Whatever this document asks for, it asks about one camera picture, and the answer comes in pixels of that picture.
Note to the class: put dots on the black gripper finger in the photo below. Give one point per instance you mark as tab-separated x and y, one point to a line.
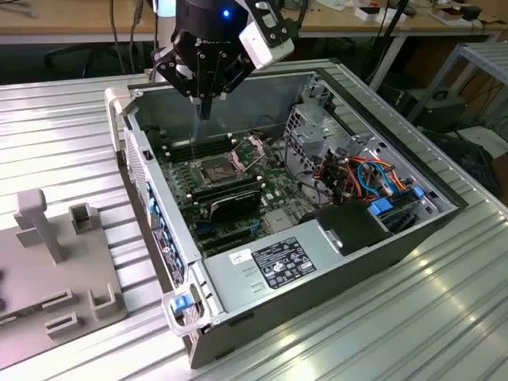
238	71
168	65

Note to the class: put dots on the CPU socket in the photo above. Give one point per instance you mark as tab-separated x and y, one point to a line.
216	172

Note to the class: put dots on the black RAM slot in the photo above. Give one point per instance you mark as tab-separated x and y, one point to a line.
180	151
178	145

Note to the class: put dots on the thin metal locking lever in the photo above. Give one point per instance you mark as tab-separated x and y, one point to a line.
193	151

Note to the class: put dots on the metal drive cage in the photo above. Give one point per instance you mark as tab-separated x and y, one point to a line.
313	133

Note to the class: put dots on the black RAM stick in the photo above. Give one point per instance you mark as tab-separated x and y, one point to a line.
226	191

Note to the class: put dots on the green motherboard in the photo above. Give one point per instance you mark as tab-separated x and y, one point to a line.
278	186

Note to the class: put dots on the black expansion card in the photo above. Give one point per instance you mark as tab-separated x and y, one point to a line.
234	204

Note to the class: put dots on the white box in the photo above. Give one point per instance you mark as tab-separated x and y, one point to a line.
371	18

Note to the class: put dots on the silver chipset heatsink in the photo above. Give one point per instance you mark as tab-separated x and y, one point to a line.
278	220

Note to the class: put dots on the black expansion slot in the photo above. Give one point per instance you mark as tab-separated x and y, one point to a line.
226	237
228	245

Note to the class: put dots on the wooden desk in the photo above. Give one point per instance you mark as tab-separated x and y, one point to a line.
416	28

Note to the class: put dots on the black plastic air shroud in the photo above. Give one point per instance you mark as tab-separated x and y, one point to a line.
349	230

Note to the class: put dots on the blue disk carrier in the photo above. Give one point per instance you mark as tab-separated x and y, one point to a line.
380	207

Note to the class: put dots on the silver power supply unit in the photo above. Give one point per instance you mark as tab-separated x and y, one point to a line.
238	285

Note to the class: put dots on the small blue carrier tab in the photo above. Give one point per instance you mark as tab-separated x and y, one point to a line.
416	192

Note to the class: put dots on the brown cardboard box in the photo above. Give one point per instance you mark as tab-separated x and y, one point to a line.
448	18

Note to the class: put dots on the grey parts rack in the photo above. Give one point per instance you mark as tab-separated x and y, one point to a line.
59	274

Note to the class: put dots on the metal disk bay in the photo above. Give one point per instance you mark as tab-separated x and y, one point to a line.
432	206

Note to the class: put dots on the blue case latch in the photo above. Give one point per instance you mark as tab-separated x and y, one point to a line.
180	303

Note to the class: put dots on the black power adapter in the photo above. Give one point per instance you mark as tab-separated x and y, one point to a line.
472	12

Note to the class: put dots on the open grey PC case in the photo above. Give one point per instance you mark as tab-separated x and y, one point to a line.
317	313

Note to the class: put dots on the green RAM stick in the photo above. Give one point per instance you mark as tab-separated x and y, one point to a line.
8	318

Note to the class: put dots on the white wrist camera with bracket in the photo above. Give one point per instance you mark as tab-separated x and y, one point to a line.
262	43

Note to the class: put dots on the metal slat shelf frame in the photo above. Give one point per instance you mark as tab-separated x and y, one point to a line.
488	55

